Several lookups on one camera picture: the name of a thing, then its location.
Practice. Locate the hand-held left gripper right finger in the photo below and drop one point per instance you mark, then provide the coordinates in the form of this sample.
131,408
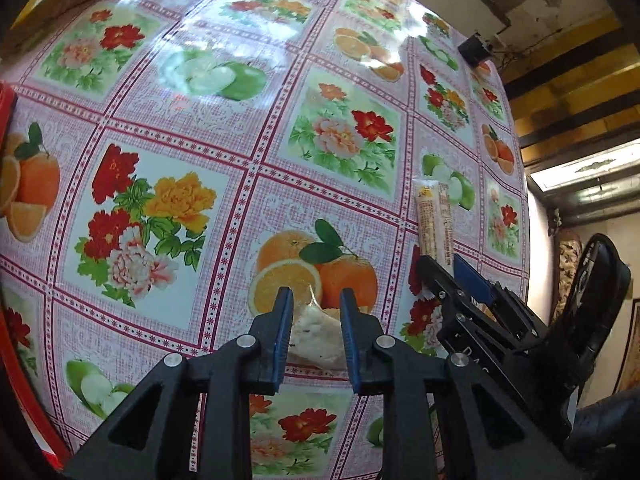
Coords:
350,345

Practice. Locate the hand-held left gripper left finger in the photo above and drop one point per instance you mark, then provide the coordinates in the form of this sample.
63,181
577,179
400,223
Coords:
282,345

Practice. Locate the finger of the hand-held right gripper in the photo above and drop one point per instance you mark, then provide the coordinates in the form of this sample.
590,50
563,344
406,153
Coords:
472,277
435,280

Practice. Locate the clear packet with white cake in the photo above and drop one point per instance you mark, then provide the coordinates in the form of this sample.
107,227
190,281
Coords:
317,335

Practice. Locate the long beige snack packet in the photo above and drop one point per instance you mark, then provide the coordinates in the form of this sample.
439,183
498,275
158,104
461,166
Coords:
434,220

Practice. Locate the red tray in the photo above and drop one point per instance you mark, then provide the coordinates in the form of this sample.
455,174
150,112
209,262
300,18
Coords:
30,425

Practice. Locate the patterned cloth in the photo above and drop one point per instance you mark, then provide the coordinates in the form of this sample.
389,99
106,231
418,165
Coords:
567,270

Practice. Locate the black round object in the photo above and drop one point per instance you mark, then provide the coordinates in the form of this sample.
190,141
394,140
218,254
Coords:
600,300

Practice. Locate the framed light panel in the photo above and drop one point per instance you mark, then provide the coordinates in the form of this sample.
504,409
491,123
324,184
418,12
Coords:
585,170

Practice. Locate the floral fruit printed tablecloth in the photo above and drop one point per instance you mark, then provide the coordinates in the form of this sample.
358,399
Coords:
250,160

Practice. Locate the yellow wooden furniture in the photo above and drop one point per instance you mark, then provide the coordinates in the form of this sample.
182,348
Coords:
575,85

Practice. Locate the small black device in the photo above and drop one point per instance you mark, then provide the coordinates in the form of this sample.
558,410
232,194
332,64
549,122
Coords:
474,50

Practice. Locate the yellow cardboard box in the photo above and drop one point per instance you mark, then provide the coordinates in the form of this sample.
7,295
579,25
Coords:
60,0

